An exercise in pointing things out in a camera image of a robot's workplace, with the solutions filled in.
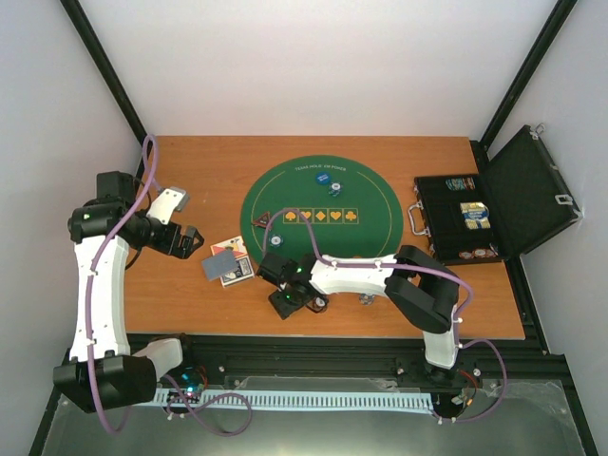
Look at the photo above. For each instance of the light blue cable duct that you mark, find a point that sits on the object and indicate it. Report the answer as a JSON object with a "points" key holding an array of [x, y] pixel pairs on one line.
{"points": [[282, 400]]}

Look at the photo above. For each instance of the red white chips in case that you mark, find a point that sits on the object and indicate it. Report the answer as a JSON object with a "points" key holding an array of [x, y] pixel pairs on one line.
{"points": [[484, 254]]}

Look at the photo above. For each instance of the black red triangular dealer button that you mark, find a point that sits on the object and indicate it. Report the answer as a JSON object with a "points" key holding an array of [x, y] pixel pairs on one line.
{"points": [[263, 221]]}

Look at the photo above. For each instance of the multicolour chip row in case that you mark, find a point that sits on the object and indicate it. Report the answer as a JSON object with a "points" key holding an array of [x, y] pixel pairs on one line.
{"points": [[461, 184]]}

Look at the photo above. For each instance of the blue small blind button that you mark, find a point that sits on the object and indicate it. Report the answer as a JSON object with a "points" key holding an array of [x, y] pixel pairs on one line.
{"points": [[323, 178]]}

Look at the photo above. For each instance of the grey playing card deck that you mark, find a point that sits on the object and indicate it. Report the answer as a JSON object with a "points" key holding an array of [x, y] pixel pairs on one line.
{"points": [[219, 265]]}

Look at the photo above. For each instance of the black poker case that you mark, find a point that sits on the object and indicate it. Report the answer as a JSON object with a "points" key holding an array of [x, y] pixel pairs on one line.
{"points": [[524, 191]]}

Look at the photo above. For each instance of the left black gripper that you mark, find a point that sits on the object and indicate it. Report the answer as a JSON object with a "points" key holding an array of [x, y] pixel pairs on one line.
{"points": [[184, 250]]}

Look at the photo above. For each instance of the blue white poker chip stack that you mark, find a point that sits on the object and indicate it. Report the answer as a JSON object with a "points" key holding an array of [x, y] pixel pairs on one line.
{"points": [[366, 299]]}

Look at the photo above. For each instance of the round green poker mat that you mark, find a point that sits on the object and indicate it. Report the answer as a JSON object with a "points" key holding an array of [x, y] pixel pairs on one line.
{"points": [[365, 220]]}

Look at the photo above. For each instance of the blue gold card deck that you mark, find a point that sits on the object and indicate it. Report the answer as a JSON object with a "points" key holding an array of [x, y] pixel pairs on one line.
{"points": [[476, 215]]}

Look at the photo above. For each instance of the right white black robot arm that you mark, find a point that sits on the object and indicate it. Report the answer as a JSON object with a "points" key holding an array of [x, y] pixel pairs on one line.
{"points": [[423, 290]]}

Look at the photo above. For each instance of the dark red poker chip stack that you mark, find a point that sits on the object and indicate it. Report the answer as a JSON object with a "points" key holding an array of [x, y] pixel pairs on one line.
{"points": [[320, 304]]}

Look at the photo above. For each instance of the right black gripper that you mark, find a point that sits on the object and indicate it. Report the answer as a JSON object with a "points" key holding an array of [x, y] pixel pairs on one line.
{"points": [[282, 307]]}

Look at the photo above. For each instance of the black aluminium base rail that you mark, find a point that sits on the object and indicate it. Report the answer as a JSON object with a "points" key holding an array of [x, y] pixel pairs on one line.
{"points": [[221, 359]]}

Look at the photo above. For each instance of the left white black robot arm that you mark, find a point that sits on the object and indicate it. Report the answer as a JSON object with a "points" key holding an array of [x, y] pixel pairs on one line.
{"points": [[101, 371]]}

